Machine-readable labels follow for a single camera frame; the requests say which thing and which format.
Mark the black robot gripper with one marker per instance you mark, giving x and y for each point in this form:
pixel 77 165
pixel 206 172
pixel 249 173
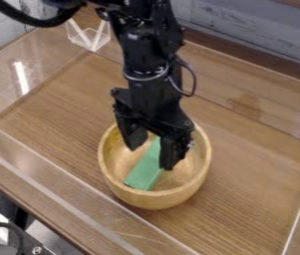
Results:
pixel 147 107

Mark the green rectangular block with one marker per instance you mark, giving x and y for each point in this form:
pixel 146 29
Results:
pixel 146 171

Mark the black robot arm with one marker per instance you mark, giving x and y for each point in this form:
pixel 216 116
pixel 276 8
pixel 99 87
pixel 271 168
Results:
pixel 146 30

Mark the brown wooden bowl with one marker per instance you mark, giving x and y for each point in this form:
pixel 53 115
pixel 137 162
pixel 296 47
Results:
pixel 177 184

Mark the clear acrylic tray wall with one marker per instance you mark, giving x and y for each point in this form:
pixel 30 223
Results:
pixel 99 226

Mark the clear acrylic corner bracket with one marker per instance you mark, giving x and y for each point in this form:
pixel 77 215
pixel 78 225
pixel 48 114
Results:
pixel 89 38

